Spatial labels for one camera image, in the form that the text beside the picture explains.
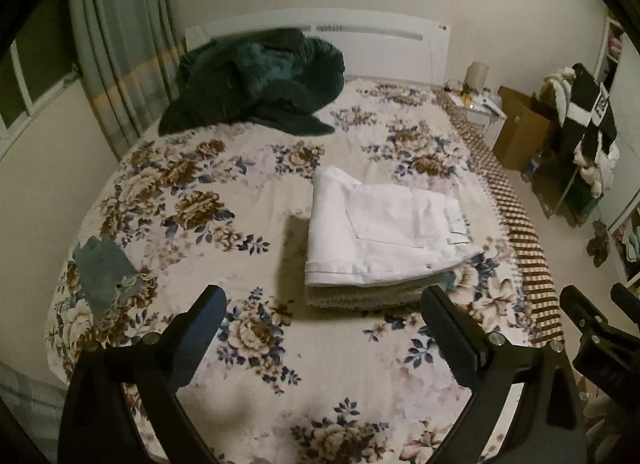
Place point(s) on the pale fuzzy garment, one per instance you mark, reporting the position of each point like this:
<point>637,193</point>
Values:
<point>557,79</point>

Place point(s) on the floral bed blanket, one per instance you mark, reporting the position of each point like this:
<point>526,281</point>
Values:
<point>280,194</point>

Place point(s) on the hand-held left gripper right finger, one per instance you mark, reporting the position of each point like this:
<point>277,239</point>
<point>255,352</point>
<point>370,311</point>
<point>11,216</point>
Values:
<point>452,339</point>

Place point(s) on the small blue-grey cloth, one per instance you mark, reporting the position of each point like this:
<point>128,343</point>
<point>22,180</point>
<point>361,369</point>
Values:
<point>100,269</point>

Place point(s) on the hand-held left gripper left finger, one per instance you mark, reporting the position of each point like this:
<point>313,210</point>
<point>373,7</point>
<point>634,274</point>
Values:
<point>200,329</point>

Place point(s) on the white headboard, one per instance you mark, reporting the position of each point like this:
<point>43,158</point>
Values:
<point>390,49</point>

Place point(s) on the brown checkered bed sheet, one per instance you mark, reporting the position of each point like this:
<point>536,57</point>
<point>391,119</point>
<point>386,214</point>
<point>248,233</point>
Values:
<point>520,224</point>

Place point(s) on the large cardboard box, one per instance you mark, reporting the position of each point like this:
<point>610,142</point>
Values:
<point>520,134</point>

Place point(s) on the teal folded cloth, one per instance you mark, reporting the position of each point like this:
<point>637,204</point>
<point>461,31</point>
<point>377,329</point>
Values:
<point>634,246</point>

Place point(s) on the beige table lamp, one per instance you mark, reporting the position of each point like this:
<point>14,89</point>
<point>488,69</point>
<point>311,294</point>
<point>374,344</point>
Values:
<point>477,77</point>

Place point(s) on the white-framed window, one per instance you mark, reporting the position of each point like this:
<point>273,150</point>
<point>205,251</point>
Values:
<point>30,79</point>

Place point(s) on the white sliding door wardrobe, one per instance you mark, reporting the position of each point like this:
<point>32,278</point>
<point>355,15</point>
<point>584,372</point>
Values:
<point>625,109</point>

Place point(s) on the white pants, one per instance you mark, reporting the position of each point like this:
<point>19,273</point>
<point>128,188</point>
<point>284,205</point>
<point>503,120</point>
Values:
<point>380,234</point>

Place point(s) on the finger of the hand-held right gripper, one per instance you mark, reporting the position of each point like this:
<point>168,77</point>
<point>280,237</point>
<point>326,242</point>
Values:
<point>627,296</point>
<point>582,306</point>

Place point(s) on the grey-green curtain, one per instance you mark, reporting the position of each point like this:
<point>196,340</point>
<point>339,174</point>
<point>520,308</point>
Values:
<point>125,44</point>

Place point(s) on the white nightstand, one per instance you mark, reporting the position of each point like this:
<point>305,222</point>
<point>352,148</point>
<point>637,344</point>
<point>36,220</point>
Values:
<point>487,117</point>

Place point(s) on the teal storage bin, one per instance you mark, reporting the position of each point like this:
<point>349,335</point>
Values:
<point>592,204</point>

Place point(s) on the metal frame chair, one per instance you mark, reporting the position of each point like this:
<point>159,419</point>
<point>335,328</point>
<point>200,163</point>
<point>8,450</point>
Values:
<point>560,199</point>

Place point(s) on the dark green comforter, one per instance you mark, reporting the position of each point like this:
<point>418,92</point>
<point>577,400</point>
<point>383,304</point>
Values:
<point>250,79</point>

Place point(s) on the dark fuzzy slipper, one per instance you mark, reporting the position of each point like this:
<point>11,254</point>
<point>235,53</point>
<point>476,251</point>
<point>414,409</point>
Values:
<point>597,254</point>
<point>600,236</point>

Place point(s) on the black and white jacket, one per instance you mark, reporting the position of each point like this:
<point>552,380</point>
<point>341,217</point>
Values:
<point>582,94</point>

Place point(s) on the blue water bottle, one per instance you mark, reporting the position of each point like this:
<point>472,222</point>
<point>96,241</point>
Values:
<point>531,167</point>

